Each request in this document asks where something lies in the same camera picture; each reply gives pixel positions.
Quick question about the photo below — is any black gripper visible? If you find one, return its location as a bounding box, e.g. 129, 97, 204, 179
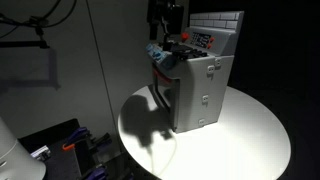
146, 0, 185, 45

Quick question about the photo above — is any blue stove knob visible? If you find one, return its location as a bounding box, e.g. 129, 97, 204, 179
145, 43, 157, 56
154, 49, 168, 65

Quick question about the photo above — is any large red stove knob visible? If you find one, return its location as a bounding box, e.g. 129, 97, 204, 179
180, 31, 191, 42

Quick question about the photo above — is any black burner grate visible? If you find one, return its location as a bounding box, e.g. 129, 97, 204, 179
169, 43, 208, 62

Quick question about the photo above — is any black stove keypad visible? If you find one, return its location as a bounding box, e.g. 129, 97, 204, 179
190, 31, 212, 48

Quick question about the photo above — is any oven door with window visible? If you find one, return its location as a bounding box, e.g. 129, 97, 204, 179
152, 63, 182, 133

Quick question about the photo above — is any black spring clamp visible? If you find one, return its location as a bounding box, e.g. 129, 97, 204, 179
90, 132, 113, 148

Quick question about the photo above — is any orange clamp tip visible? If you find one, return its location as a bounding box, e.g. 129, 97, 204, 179
61, 142, 76, 152

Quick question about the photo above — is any white labelled small box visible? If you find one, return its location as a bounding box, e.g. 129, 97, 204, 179
30, 145, 52, 161

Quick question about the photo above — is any orange oven door handle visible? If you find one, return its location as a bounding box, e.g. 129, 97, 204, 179
152, 64, 177, 87

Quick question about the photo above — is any black hanging cable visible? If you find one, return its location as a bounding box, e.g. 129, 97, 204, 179
0, 0, 78, 38

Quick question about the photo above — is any purple handled clamp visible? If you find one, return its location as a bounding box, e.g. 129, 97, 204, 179
64, 126, 92, 148
80, 165, 108, 180

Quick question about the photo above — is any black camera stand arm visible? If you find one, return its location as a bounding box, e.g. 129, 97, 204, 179
0, 39, 51, 50

